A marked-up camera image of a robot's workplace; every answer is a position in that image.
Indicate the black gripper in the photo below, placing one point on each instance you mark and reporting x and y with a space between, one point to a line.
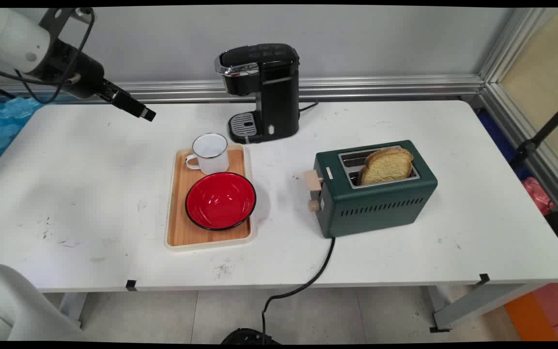
78 72

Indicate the wooden toaster lever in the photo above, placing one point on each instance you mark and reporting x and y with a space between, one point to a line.
313 182

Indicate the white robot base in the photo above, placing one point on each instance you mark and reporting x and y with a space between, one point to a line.
12 310

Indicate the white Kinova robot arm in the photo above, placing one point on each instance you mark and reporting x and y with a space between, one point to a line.
7 39

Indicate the white enamel mug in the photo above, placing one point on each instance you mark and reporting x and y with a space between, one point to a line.
211 155

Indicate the blue bubble wrap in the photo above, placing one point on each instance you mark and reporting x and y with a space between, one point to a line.
3 121

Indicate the red bowl black rim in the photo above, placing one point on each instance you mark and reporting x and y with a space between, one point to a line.
221 199

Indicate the wooden tray white rim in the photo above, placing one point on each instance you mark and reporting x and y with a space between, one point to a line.
182 228

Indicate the black pod coffee machine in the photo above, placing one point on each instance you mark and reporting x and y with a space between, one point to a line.
279 97

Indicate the black tape strip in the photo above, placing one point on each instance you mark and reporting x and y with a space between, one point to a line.
484 278
131 285

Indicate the wooden toaster knob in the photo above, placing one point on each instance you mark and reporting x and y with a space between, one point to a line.
313 205

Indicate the grey straight table leg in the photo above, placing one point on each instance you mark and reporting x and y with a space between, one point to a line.
73 305

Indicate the black round floor object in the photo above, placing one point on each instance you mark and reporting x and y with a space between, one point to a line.
247 337

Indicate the toast bread slice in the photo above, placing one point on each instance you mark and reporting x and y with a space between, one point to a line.
388 166

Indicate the dark green toaster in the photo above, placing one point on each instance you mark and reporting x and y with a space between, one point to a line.
380 208

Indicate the blue plastic sheet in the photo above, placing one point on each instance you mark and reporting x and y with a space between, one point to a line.
497 135

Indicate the grey angled table leg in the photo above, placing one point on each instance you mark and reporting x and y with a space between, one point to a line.
477 305

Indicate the black tripod stand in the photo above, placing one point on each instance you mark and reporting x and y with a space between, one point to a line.
545 131

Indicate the red plastic bag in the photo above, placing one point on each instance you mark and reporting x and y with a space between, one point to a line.
538 194

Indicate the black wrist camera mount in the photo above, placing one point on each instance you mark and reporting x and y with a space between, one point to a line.
58 14

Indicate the long aluminium frame rail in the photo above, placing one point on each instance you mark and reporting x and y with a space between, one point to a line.
356 87

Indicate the aluminium frame corner post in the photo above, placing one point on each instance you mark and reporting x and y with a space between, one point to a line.
526 121

